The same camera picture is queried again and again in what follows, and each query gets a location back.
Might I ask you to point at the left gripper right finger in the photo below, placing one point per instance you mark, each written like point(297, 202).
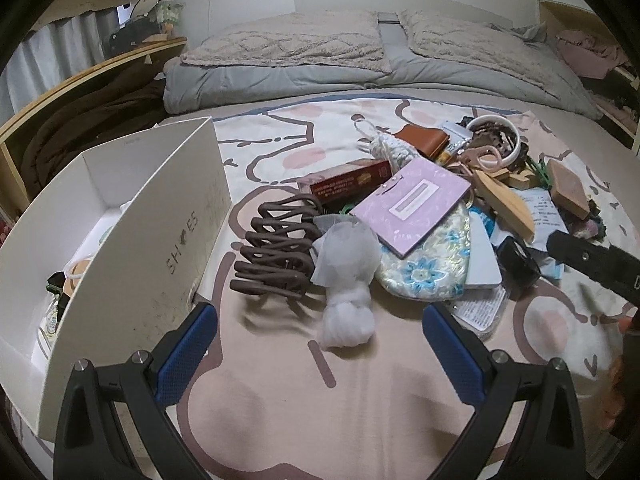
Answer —
point(549, 442)

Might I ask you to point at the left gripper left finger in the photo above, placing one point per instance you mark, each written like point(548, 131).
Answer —
point(90, 442)

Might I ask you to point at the white power bank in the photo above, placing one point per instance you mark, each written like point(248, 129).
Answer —
point(483, 269)

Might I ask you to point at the cartoon print blanket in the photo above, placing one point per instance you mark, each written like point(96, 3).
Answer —
point(269, 402)

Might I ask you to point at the white shoe box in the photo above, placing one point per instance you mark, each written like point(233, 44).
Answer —
point(106, 259)

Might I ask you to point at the floral fabric pouch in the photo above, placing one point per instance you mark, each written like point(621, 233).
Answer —
point(435, 270)

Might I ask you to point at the crocheted yarn pieces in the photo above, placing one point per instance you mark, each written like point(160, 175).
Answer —
point(592, 227)

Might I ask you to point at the white printed packet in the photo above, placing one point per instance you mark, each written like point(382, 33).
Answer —
point(546, 216)

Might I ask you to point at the brown soap bar box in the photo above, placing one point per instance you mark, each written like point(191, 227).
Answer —
point(567, 191)

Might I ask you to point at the wooden shelf unit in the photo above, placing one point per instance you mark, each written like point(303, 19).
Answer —
point(129, 71)

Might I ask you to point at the brown hair claw clip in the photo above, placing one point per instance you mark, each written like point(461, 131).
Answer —
point(276, 256)

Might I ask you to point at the wooden heart block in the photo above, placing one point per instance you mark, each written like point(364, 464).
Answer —
point(507, 205)

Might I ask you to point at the purple card booklet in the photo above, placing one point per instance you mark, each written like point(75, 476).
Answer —
point(404, 209)

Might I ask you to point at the brown leather wallet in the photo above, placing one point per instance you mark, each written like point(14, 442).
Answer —
point(429, 142)

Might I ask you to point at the red brown carton box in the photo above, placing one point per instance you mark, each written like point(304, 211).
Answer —
point(346, 181)

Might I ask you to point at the dark brown folded blanket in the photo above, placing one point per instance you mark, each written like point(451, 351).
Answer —
point(96, 118)

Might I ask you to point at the grey duvet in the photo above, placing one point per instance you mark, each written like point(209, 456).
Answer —
point(189, 88)

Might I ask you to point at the grey curtain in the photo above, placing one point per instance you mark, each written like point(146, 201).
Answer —
point(53, 54)

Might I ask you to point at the right beige pillow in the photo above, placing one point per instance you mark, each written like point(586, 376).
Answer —
point(434, 35)

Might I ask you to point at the beige pillow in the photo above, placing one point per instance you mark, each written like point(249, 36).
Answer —
point(349, 39)
point(434, 35)

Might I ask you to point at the white cap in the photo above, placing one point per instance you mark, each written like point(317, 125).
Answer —
point(143, 7)

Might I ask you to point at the left beige pillow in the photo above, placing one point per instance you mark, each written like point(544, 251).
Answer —
point(349, 39)

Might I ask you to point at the white knitted rope item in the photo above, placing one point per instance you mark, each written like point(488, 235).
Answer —
point(381, 145)

